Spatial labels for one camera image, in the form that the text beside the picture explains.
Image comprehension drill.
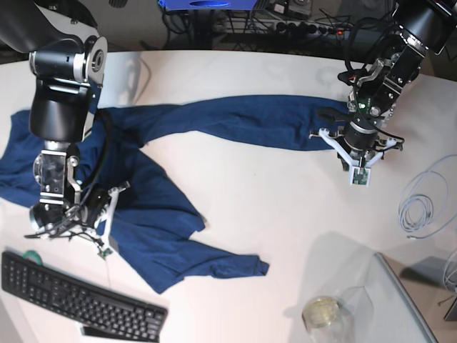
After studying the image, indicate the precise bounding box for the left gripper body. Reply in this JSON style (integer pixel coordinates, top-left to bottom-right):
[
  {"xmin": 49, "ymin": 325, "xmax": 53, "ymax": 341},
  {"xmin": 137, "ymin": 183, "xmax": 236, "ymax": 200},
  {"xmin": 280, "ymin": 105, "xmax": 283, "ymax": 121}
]
[{"xmin": 337, "ymin": 121, "xmax": 378, "ymax": 159}]

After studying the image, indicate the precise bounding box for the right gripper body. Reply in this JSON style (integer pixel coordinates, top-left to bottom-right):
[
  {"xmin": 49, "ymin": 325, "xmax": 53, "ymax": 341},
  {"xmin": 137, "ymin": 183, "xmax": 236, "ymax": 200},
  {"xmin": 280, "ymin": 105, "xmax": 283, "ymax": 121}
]
[{"xmin": 29, "ymin": 189, "xmax": 111, "ymax": 232}]

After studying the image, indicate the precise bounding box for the blue long-sleeve t-shirt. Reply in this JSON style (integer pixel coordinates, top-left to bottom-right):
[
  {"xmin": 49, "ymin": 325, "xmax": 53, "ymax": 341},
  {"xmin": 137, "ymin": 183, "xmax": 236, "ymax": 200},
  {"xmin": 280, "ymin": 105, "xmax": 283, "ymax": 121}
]
[{"xmin": 1, "ymin": 96, "xmax": 337, "ymax": 296}]

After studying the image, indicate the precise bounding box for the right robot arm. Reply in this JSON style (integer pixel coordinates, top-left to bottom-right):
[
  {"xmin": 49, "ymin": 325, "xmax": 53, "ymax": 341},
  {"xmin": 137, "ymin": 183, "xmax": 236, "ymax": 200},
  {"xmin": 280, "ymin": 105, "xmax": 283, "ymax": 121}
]
[{"xmin": 1, "ymin": 1, "xmax": 129, "ymax": 258}]

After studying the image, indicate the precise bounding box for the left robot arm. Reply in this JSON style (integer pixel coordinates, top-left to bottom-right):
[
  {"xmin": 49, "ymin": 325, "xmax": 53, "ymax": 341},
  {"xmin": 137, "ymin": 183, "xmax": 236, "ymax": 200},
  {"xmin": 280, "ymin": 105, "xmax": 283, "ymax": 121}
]
[{"xmin": 310, "ymin": 1, "xmax": 456, "ymax": 186}]

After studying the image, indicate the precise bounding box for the green tape roll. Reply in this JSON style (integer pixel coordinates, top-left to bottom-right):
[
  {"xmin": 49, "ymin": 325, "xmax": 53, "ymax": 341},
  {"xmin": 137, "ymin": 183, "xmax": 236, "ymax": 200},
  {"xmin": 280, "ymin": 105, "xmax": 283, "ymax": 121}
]
[{"xmin": 22, "ymin": 250, "xmax": 43, "ymax": 266}]

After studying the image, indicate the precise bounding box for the black computer keyboard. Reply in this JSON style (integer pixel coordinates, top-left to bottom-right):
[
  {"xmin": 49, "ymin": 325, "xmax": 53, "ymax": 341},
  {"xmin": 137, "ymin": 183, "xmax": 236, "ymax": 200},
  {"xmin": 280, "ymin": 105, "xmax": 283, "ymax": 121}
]
[{"xmin": 1, "ymin": 252, "xmax": 168, "ymax": 342}]

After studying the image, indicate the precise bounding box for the clear glass jar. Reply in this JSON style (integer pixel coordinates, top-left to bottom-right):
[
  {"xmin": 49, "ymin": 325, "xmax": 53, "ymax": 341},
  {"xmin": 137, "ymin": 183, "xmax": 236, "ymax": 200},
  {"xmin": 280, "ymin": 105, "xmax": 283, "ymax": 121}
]
[{"xmin": 301, "ymin": 287, "xmax": 374, "ymax": 342}]

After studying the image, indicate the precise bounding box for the blue box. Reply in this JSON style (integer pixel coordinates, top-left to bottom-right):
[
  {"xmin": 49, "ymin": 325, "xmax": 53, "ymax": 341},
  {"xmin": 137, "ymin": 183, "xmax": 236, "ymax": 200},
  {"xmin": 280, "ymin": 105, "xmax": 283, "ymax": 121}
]
[{"xmin": 158, "ymin": 0, "xmax": 256, "ymax": 11}]

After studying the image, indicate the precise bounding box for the coiled white cable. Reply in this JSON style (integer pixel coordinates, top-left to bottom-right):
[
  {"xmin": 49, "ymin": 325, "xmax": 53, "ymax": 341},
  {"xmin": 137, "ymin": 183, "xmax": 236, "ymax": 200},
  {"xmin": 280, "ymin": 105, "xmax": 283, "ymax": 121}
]
[{"xmin": 397, "ymin": 154, "xmax": 457, "ymax": 241}]

